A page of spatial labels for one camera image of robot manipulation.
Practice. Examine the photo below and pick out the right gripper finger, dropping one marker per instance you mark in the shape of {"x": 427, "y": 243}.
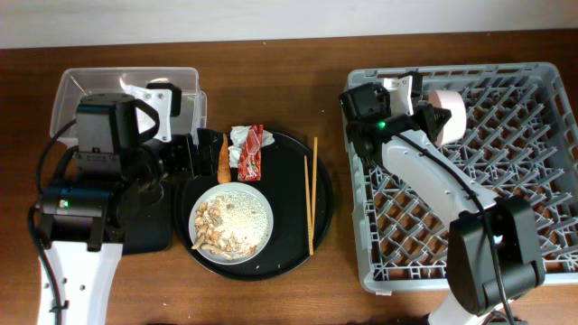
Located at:
{"x": 416, "y": 87}
{"x": 435, "y": 120}

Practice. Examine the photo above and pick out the grey plate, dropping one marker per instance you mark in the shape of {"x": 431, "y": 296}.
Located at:
{"x": 268, "y": 225}

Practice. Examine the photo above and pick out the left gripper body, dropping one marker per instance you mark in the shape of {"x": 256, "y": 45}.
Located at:
{"x": 179, "y": 157}

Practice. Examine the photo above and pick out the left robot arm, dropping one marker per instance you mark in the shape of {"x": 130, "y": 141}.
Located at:
{"x": 110, "y": 195}

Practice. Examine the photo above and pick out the clear plastic bin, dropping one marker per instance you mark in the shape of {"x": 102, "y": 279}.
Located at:
{"x": 108, "y": 79}

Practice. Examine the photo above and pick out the black rectangular tray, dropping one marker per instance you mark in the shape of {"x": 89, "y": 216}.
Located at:
{"x": 150, "y": 226}

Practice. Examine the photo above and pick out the grey dishwasher rack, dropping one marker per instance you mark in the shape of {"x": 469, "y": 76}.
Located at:
{"x": 520, "y": 139}

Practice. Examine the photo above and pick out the rice and food scraps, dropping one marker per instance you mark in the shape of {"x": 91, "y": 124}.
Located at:
{"x": 235, "y": 223}

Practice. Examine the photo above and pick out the white tissue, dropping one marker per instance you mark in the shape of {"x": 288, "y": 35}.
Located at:
{"x": 238, "y": 136}

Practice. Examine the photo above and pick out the black round tray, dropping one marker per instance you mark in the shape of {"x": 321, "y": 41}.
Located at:
{"x": 283, "y": 186}

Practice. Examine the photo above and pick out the red snack wrapper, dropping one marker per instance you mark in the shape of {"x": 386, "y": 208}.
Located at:
{"x": 249, "y": 164}

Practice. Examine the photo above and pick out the orange carrot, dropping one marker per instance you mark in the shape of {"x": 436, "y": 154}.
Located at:
{"x": 224, "y": 175}

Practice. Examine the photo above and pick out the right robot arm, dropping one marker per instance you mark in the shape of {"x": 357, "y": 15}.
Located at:
{"x": 493, "y": 255}

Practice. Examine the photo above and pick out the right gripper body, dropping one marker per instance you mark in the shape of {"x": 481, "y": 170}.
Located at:
{"x": 420, "y": 117}

